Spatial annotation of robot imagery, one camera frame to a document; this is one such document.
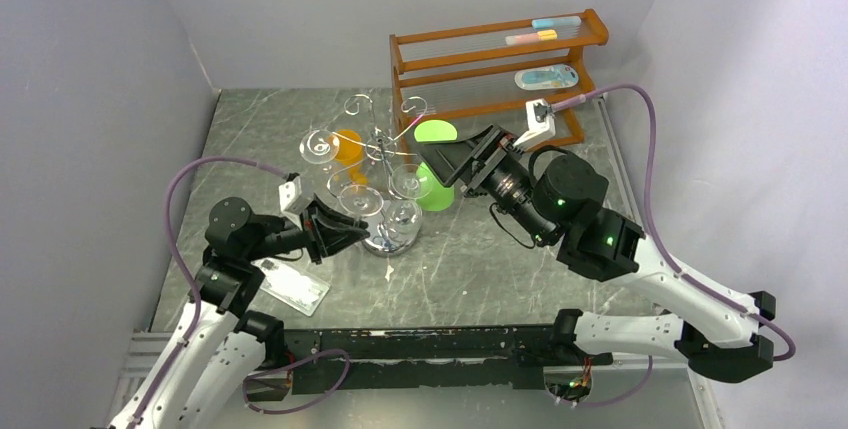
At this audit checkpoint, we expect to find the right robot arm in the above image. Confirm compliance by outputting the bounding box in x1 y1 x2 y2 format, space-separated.
419 125 776 383

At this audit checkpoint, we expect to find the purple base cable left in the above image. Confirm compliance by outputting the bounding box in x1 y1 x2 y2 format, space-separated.
241 348 352 416

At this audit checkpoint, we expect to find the green plastic wine glass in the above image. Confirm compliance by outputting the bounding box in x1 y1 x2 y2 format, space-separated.
414 120 458 212

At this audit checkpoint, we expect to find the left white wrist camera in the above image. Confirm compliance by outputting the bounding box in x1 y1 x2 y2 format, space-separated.
278 176 314 222

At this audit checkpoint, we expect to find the white packaged card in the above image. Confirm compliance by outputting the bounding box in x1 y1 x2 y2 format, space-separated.
255 258 331 317

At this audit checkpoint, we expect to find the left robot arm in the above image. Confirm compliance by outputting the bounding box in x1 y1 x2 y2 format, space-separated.
109 197 369 428

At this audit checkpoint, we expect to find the orange wooden shelf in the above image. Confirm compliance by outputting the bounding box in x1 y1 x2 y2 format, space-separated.
389 9 609 132

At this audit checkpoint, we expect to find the orange plastic wine glass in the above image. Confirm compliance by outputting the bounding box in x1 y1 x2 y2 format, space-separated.
327 129 369 196

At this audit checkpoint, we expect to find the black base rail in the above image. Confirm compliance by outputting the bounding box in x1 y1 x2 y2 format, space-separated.
249 324 613 395

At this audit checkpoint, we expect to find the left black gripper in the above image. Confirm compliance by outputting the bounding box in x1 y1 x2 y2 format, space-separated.
245 192 370 263

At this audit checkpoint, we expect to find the white blue blister pack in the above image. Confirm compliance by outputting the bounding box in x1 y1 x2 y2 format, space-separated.
514 64 579 91

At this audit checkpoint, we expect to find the chrome wine glass rack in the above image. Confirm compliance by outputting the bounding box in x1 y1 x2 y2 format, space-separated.
343 93 418 259

